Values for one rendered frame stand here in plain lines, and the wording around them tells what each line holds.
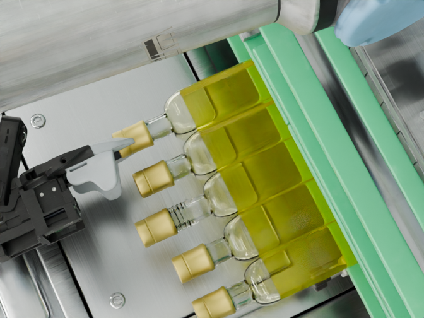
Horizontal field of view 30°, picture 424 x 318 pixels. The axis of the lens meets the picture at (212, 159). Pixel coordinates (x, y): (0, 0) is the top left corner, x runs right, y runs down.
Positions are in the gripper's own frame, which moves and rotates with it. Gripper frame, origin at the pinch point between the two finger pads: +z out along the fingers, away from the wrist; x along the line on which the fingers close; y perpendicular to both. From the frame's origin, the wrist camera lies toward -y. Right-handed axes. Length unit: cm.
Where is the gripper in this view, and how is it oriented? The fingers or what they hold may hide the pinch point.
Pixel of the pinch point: (123, 144)
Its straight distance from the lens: 100.7
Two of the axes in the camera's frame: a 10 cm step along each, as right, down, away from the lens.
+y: 4.3, 8.8, -2.2
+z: 9.0, -4.1, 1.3
